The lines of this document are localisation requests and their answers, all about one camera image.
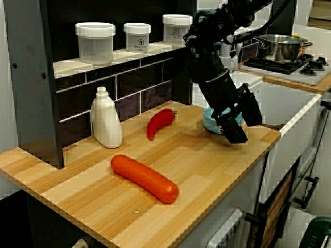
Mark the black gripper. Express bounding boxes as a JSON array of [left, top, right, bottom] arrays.
[[198, 69, 263, 144]]

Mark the light blue bowl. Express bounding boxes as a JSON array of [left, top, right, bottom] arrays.
[[203, 107, 244, 135]]

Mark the white toy sink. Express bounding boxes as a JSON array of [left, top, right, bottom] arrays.
[[191, 69, 324, 207]]

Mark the black toy stove top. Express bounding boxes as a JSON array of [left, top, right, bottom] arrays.
[[239, 55, 331, 86]]

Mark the grey kitchen faucet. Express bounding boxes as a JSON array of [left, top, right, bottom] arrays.
[[219, 38, 244, 73]]

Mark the black stove knob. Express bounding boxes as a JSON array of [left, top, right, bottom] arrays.
[[298, 64, 318, 76], [310, 56, 329, 71]]

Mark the steel cooking pot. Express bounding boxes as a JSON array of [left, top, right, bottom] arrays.
[[254, 34, 314, 63]]

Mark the red chili pepper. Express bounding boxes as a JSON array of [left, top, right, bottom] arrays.
[[146, 108, 178, 142]]

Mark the black upright rod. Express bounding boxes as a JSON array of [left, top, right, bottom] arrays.
[[297, 100, 331, 181]]

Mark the brown oven door panel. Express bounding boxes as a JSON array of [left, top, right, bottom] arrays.
[[245, 156, 302, 248]]

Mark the tall clear jar white lid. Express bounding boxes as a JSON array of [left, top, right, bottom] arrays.
[[162, 14, 193, 48]]

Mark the white dishwasher front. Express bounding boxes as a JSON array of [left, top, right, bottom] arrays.
[[205, 208, 245, 248]]

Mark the teal plastic bin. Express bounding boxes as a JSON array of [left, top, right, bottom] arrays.
[[195, 9, 216, 19]]

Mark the orange sausage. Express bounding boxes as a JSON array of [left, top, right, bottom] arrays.
[[110, 154, 179, 205]]

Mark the small clear jar white lid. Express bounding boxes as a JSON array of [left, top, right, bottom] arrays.
[[123, 22, 152, 54]]

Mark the white detergent bottle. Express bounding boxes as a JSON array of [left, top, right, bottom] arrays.
[[90, 86, 124, 149]]

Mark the wide clear jar white lid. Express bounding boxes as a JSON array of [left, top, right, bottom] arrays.
[[74, 22, 116, 65]]

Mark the dark grey shelf unit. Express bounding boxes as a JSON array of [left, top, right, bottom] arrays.
[[4, 0, 199, 171]]

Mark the black oven door handle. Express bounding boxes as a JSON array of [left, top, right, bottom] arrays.
[[293, 176, 320, 209]]

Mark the black robot cable sleeve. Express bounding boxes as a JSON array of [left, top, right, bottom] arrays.
[[223, 0, 292, 44]]

